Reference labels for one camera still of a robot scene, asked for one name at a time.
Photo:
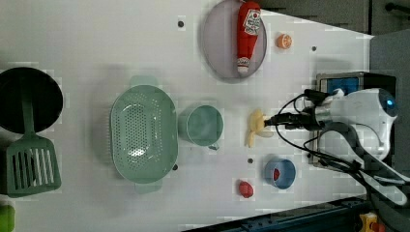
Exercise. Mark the yellow toy banana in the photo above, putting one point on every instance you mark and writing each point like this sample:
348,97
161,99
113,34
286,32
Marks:
257,127

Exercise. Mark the blue bowl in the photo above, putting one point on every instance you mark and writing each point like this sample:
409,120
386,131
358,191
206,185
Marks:
287,173

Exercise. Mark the green slotted spatula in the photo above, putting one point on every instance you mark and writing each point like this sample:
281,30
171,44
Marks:
32,166

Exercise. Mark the green plastic colander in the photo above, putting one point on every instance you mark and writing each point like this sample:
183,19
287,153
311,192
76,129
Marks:
143,134

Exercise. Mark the black round pan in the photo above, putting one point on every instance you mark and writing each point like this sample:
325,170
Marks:
37,87

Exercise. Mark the grey round plate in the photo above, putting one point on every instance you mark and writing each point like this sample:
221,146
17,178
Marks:
219,41

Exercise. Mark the green cylinder object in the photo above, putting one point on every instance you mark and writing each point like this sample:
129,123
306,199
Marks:
7,218

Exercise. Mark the strawberry inside blue bowl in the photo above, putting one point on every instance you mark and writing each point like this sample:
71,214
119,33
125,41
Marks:
276,174

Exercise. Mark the orange slice toy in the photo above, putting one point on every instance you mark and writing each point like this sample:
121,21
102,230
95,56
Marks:
284,41

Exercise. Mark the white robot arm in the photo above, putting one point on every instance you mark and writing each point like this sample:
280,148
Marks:
375,175

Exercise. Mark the red toy strawberry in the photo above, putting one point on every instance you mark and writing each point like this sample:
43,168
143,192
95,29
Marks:
246,189

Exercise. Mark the red ketchup bottle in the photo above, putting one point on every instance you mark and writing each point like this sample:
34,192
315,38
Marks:
248,25

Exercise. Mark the green mug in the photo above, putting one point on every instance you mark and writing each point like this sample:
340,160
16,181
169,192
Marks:
201,125

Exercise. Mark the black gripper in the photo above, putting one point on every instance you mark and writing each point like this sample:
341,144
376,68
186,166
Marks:
292,121

